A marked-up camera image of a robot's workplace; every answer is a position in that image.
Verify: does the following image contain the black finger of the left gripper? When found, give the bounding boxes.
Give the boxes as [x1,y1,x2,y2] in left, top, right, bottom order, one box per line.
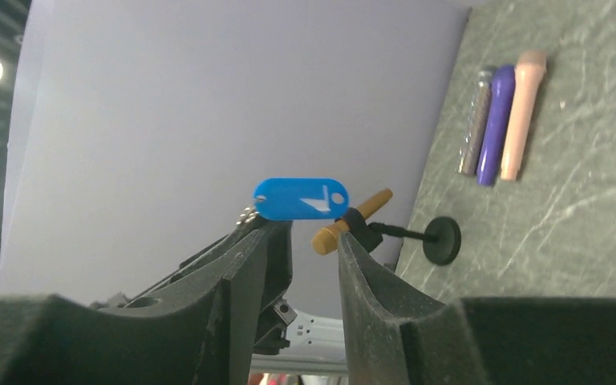
[90,215,299,356]

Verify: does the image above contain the glitter grey microphone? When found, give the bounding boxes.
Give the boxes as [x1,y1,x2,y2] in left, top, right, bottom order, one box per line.
[457,66,496,176]

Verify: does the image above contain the purple microphone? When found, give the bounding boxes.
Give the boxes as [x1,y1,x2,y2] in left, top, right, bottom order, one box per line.
[476,64,515,186]

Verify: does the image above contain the round gold black disc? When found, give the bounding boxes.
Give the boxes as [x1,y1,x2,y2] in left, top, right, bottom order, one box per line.
[311,188,462,266]

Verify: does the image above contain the pink microphone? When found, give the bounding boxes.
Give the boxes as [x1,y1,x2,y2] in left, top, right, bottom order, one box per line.
[500,50,547,181]

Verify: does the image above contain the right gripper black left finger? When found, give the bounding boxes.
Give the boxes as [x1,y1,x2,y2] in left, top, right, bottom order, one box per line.
[0,230,268,384]

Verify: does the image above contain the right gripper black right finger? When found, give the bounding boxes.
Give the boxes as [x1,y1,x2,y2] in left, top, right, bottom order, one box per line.
[338,233,616,384]

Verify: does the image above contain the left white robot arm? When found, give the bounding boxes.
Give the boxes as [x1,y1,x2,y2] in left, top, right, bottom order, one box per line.
[91,213,346,371]

